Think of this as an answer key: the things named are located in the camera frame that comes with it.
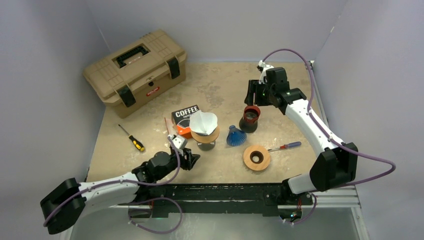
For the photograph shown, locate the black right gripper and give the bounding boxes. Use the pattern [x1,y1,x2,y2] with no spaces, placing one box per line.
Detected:
[245,79,276,106]

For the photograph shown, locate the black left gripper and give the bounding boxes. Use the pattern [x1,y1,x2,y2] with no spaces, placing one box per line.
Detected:
[155,146,199,180]

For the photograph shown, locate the dark carafe with red rim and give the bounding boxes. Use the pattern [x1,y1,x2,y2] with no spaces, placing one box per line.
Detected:
[239,105,261,133]

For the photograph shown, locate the wooden dripper ring holder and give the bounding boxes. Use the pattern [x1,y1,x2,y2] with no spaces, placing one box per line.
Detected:
[190,126,220,144]

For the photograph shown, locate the blue glass dripper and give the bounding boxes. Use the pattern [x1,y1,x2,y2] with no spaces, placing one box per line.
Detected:
[226,125,247,147]

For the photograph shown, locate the white paper coffee filter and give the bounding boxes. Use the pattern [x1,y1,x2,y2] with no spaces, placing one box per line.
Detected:
[189,110,218,136]

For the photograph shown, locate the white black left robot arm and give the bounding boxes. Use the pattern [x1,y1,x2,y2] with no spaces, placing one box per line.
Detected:
[40,148,201,235]

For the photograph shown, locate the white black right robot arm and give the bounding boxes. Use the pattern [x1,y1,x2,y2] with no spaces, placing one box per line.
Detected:
[244,64,358,204]

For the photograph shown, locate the white paper coffee filters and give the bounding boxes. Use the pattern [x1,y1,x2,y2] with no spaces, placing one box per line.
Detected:
[164,117,178,135]

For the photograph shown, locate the black orange coffee filter box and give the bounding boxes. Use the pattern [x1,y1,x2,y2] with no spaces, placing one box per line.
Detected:
[171,104,200,139]

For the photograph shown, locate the clear glass carafe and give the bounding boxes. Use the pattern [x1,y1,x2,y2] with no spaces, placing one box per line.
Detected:
[197,141,216,151]

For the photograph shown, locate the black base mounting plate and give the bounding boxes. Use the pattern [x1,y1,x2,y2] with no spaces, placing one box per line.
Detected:
[130,182,313,219]

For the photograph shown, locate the yellow black screwdriver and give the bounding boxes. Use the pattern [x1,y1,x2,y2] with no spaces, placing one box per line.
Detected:
[118,124,145,152]

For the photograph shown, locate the tan plastic toolbox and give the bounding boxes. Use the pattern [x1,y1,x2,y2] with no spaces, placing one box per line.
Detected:
[82,29,188,119]

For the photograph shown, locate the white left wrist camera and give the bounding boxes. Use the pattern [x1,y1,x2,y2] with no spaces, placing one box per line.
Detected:
[167,134,188,156]

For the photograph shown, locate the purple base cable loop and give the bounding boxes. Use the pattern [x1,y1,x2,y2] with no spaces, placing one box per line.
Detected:
[127,197,184,235]

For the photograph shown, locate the red handled screwdriver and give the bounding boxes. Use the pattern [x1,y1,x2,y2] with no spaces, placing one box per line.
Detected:
[267,141,302,152]

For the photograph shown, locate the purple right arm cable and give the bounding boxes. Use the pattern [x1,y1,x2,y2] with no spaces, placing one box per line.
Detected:
[261,48,397,189]

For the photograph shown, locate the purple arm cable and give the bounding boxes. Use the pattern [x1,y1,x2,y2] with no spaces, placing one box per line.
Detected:
[261,48,397,189]
[43,135,182,228]

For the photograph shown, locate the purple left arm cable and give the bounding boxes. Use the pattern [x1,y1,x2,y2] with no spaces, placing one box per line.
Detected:
[43,135,182,228]

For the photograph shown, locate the aluminium frame rail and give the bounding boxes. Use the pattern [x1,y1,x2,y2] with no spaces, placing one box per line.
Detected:
[59,185,362,240]

